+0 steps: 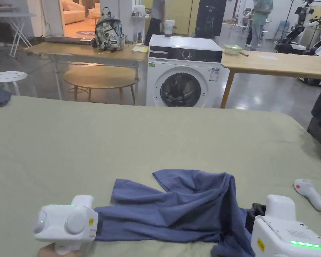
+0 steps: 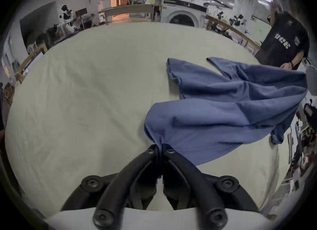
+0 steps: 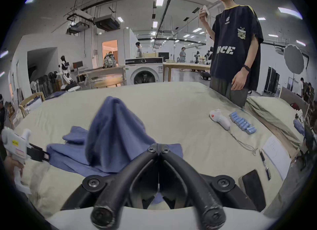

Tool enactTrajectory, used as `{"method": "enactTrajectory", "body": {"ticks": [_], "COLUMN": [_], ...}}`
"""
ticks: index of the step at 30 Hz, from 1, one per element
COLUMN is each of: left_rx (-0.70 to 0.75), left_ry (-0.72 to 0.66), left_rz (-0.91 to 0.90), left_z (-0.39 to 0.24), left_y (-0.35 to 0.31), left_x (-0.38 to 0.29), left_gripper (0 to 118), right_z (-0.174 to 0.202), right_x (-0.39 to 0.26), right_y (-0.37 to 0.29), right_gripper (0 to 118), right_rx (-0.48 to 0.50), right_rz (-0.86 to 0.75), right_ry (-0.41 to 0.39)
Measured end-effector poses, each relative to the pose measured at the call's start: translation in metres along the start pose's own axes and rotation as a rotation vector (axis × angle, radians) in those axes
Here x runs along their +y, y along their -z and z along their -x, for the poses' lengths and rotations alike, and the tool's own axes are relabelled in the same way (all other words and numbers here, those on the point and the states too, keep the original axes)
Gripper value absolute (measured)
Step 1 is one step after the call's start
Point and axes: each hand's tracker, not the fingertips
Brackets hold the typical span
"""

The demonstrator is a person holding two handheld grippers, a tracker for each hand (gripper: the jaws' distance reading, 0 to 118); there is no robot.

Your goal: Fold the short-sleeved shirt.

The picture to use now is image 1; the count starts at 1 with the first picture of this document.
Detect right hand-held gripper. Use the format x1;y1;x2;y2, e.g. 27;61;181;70
245;194;321;257

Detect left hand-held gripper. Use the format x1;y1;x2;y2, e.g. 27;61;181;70
33;195;104;255

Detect dark blue shirt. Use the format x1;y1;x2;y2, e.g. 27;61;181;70
95;169;255;257

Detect person's left hand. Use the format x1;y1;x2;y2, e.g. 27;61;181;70
37;244;81;257

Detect white hand controller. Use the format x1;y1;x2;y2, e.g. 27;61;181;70
294;178;321;211

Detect bed with pale green sheet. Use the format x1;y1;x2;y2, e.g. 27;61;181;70
0;95;321;257

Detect round low wooden table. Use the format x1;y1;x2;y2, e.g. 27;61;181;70
63;65;141;105

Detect white round stool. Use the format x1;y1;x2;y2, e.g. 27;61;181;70
0;71;28;96

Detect light wooden table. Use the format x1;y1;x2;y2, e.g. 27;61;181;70
220;42;321;109

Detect wooden table with backpack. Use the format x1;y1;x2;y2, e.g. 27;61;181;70
24;7;150;107

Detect white washing machine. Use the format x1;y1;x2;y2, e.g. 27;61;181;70
145;20;230;108

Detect white and black robot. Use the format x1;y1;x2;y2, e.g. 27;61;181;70
274;0;315;56

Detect blue chair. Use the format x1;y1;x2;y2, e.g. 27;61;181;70
274;21;291;44

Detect white folding ironing board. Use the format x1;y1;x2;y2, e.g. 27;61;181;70
0;12;37;58

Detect beige sofa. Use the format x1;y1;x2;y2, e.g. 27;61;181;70
62;0;86;26

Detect small white side table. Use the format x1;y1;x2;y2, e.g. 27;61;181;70
130;5;151;44

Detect tall black cabinet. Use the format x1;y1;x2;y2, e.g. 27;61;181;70
194;0;228;38

